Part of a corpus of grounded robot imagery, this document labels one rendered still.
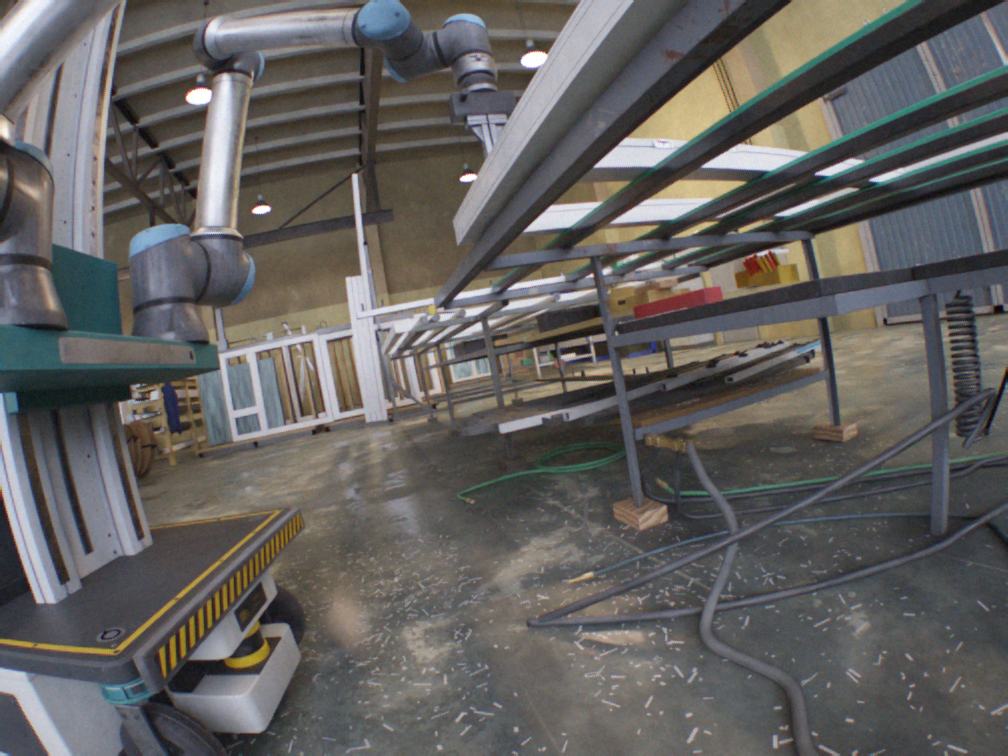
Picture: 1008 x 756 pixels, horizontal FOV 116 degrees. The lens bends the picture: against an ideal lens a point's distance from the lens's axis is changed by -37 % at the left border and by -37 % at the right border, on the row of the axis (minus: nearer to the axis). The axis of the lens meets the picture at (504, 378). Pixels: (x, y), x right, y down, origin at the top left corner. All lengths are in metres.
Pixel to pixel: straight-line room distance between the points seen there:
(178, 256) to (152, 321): 0.15
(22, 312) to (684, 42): 0.80
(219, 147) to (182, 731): 1.21
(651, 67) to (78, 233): 1.09
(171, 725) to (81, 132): 1.17
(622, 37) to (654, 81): 0.06
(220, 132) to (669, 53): 1.09
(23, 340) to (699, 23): 0.82
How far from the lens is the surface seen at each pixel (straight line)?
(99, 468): 1.13
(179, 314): 1.10
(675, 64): 0.52
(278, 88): 13.47
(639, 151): 1.02
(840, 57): 0.70
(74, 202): 1.24
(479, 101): 1.03
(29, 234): 0.78
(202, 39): 1.36
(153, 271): 1.12
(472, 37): 1.09
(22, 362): 0.71
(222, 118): 1.38
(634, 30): 0.56
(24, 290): 0.74
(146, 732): 0.80
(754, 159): 1.23
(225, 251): 1.25
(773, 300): 0.93
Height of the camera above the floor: 0.56
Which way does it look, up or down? 2 degrees down
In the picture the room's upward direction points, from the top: 11 degrees counter-clockwise
